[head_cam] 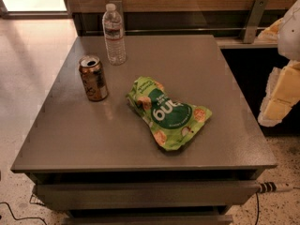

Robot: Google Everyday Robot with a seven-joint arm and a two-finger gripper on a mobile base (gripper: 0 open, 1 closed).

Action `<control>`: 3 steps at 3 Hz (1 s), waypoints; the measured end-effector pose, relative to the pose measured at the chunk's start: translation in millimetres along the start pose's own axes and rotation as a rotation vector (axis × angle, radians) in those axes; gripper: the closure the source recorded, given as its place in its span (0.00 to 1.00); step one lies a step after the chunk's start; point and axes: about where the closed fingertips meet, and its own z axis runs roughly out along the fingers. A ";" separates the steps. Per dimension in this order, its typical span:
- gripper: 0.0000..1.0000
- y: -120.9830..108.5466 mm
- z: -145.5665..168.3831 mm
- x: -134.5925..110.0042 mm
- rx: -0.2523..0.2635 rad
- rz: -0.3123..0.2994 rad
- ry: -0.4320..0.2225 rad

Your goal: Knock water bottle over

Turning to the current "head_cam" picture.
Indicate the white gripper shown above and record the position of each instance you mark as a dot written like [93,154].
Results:
[291,32]

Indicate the clear plastic water bottle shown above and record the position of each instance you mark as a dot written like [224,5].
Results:
[114,35]

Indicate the green snack bag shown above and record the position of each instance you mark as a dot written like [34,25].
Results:
[172,123]

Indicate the grey drawer cabinet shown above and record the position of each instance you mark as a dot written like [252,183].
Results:
[76,141]

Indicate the upper grey drawer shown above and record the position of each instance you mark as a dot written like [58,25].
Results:
[145,195]

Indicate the grey drawer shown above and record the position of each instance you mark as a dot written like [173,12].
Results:
[156,220]
[145,195]

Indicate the brown soda can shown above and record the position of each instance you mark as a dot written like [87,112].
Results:
[93,78]

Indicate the lower grey drawer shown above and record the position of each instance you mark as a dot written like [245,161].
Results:
[156,220]

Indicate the grey metal bracket right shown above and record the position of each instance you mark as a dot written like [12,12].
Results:
[248,33]

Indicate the striped white cable plug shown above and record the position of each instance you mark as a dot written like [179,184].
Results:
[268,187]

